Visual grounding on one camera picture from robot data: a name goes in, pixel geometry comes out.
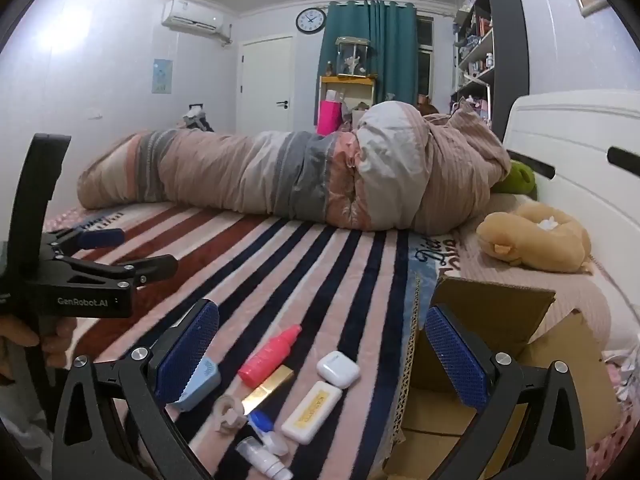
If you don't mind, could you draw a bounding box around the white case yellow label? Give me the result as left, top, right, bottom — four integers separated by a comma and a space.
281, 382, 343, 445

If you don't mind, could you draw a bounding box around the white earbuds case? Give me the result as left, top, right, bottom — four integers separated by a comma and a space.
316, 350, 360, 389

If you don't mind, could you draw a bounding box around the round wall clock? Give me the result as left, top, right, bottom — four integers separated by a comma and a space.
295, 8, 326, 35

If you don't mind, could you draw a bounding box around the white air conditioner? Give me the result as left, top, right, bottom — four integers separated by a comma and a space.
162, 0, 232, 44

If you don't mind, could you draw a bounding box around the yellow cabinet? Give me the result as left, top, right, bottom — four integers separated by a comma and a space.
316, 75, 376, 119

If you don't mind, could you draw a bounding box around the gold rectangular box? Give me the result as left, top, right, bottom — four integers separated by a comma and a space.
242, 365, 294, 416

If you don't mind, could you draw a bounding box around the tan plush toy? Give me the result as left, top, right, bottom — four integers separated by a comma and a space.
476, 202, 591, 273

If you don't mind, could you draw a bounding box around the teal curtain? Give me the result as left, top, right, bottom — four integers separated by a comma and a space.
317, 0, 419, 104

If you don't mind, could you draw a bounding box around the green plush toy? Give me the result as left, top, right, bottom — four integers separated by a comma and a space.
491, 160, 536, 196

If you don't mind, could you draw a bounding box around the clear tape roll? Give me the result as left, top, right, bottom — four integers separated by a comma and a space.
213, 394, 247, 434

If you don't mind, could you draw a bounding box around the pink spray bottle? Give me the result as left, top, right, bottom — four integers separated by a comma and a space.
238, 325, 302, 388

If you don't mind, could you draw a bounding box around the striped plush blanket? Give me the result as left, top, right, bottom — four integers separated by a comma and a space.
58, 204, 460, 479

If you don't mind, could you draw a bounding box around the rolled pink grey duvet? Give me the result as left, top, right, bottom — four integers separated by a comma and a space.
77, 101, 511, 235

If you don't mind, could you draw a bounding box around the small white bottle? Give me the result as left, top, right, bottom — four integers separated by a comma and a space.
235, 437, 294, 480

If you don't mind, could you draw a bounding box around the white headboard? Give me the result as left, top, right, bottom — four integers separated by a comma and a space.
503, 90, 639, 307

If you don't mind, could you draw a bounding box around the brown cardboard box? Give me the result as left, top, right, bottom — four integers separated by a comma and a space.
383, 278, 620, 479

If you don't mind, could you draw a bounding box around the left hand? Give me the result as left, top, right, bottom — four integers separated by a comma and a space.
0, 315, 77, 380

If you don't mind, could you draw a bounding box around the magenta gift bag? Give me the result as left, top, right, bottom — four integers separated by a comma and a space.
317, 100, 343, 136

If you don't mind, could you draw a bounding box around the pink striped pillow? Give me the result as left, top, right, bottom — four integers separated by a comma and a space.
450, 194, 639, 351

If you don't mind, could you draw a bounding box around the black bookshelf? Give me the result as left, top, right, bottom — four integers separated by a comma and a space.
450, 0, 529, 139

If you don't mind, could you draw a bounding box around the white door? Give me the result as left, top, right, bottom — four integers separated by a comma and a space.
236, 36, 294, 136

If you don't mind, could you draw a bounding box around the blue white contact lens case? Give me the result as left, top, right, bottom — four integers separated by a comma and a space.
248, 410, 288, 457

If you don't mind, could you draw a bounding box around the glass fish tank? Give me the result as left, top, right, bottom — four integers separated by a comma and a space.
335, 37, 370, 77

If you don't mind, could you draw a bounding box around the blue wall poster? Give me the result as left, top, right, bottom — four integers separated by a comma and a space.
152, 58, 172, 94

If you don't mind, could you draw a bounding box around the blue square box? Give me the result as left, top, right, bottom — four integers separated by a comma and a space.
171, 356, 221, 412

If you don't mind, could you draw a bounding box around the black suitcase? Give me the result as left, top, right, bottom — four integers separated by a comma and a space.
182, 103, 214, 132

